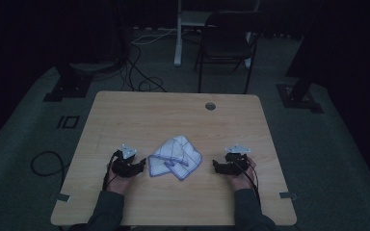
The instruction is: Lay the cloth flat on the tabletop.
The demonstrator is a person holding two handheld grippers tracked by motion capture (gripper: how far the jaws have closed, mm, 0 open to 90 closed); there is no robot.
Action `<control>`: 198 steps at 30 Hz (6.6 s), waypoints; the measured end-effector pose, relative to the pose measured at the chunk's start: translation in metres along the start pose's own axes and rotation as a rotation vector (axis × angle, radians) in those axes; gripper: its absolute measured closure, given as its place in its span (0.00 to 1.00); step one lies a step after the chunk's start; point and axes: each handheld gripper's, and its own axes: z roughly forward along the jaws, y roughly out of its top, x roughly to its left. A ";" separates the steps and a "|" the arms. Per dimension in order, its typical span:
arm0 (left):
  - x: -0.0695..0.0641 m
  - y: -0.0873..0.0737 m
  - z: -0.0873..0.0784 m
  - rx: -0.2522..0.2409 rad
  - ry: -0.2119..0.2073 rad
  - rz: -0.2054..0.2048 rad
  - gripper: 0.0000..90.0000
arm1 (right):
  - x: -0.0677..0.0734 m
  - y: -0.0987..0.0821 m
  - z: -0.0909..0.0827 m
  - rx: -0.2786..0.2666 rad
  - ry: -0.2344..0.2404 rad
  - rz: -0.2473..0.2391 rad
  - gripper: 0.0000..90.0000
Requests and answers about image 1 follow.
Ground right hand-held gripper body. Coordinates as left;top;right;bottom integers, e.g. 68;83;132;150
223;143;252;177

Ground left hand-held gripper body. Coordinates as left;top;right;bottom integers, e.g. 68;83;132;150
110;142;140;178

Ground white cloth with blue lines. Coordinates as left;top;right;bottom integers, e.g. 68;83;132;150
147;135;204;182

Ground person's right hand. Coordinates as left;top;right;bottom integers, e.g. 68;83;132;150
229;157;257;193

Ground person's left hand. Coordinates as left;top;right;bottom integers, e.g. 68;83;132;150
105;166;133;195

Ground grey tape piece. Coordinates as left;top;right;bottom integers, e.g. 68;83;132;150
278;191;299;202
54;192;72;203

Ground black stand with square base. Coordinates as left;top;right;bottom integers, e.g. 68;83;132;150
276;0;325;115
42;62;94;103

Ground round grey stand base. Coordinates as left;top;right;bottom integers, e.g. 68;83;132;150
68;61;123;74

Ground black folding chair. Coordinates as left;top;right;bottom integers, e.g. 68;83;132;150
193;10;267;94

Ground right hand-held gripper cable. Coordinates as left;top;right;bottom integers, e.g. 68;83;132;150
234;160;262;208

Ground black looped floor cable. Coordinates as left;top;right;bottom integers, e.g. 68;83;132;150
30;150;67;187

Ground black tangled cables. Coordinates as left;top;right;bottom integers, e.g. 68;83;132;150
119;41;169;94

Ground white cable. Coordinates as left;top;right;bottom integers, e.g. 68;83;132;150
130;28;178;46

